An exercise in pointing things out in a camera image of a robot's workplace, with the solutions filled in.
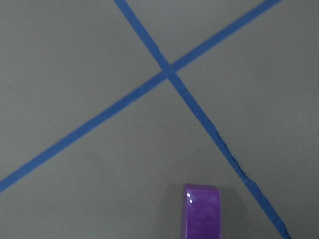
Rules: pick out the purple block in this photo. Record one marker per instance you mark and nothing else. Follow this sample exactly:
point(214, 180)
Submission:
point(201, 212)

